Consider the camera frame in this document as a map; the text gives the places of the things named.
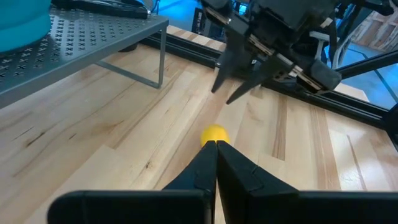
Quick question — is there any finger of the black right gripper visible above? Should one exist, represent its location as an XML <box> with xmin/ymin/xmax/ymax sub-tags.
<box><xmin>211</xmin><ymin>34</ymin><xmax>249</xmax><ymax>93</ymax></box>
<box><xmin>226</xmin><ymin>54</ymin><xmax>295</xmax><ymax>105</ymax></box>

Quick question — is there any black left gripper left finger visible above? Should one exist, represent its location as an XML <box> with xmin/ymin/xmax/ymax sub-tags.
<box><xmin>163</xmin><ymin>140</ymin><xmax>218</xmax><ymax>191</ymax></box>

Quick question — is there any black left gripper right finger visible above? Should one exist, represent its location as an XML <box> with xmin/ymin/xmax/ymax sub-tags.
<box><xmin>216</xmin><ymin>140</ymin><xmax>298</xmax><ymax>224</ymax></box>

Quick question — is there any yellow lemon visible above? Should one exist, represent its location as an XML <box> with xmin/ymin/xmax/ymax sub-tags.
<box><xmin>200</xmin><ymin>124</ymin><xmax>231</xmax><ymax>147</ymax></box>

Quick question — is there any blue collapsible colander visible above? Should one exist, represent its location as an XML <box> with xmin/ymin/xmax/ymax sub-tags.
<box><xmin>0</xmin><ymin>0</ymin><xmax>52</xmax><ymax>54</ymax></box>

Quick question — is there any grey office chair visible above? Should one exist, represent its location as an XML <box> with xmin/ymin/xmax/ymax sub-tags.
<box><xmin>309</xmin><ymin>30</ymin><xmax>351</xmax><ymax>70</ymax></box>

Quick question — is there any wooden pallet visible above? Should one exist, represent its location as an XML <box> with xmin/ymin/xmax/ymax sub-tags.
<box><xmin>356</xmin><ymin>12</ymin><xmax>398</xmax><ymax>53</ymax></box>

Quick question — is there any grey perforated metal shelf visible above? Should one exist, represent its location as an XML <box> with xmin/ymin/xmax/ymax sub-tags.
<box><xmin>0</xmin><ymin>6</ymin><xmax>170</xmax><ymax>110</ymax></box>

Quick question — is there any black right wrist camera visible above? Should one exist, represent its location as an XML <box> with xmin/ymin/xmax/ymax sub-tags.
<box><xmin>253</xmin><ymin>0</ymin><xmax>340</xmax><ymax>32</ymax></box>

